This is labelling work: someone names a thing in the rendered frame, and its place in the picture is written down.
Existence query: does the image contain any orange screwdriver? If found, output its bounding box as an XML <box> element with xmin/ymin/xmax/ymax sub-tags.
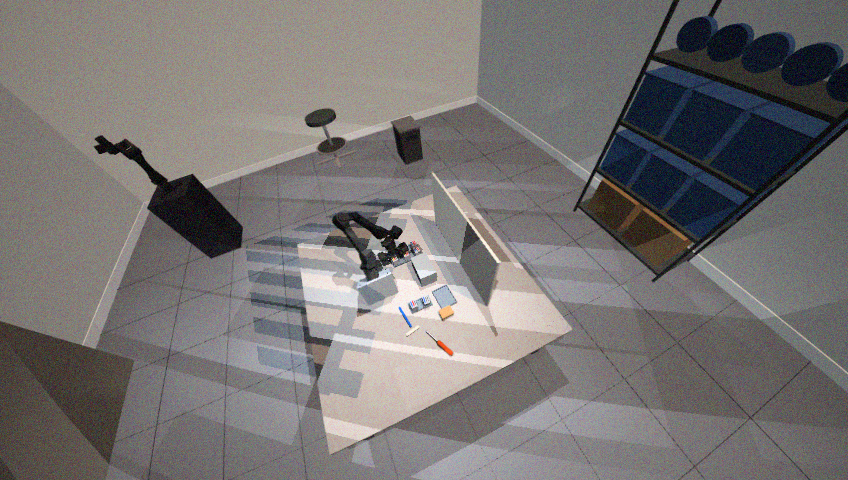
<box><xmin>426</xmin><ymin>331</ymin><xmax>453</xmax><ymax>355</ymax></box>

